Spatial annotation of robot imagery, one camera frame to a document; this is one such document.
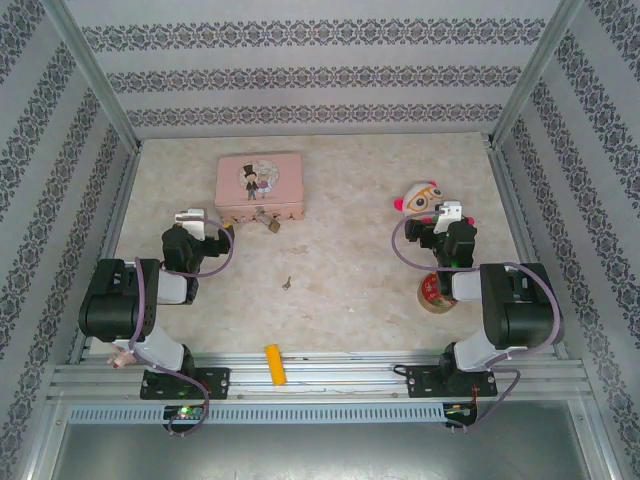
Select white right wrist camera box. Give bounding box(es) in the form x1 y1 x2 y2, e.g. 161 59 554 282
433 200 464 237

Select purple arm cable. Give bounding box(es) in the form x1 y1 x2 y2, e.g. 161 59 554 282
391 208 564 432
127 217 237 439

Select aluminium front rail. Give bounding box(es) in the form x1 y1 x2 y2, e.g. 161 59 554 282
47 351 599 402

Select grey slotted cable duct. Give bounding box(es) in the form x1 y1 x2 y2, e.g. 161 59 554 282
66 403 447 425

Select pink wedding couple tin box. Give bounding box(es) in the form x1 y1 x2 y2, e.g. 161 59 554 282
214 152 306 225

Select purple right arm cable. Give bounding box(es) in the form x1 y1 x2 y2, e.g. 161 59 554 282
391 208 564 432

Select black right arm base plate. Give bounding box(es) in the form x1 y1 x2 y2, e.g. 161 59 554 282
404 364 499 400

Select aluminium frame post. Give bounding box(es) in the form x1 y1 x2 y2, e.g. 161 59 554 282
42 0 143 151
488 0 586 147

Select small pink toy figure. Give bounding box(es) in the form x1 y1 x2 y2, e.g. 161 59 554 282
106 341 137 371

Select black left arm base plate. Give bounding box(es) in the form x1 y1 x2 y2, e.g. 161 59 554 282
139 367 232 401

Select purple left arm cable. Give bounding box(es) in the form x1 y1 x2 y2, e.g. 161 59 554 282
127 217 237 439

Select grey metal panel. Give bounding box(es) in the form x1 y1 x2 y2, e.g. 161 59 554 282
29 399 621 480

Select yellow rectangular block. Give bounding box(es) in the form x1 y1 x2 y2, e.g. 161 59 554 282
264 343 291 388

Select aluminium side rail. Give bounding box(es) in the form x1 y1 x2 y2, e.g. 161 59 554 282
67 146 144 366
485 133 571 359

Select white plush toy orange glasses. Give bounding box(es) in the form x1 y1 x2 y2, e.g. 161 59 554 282
393 180 476 227

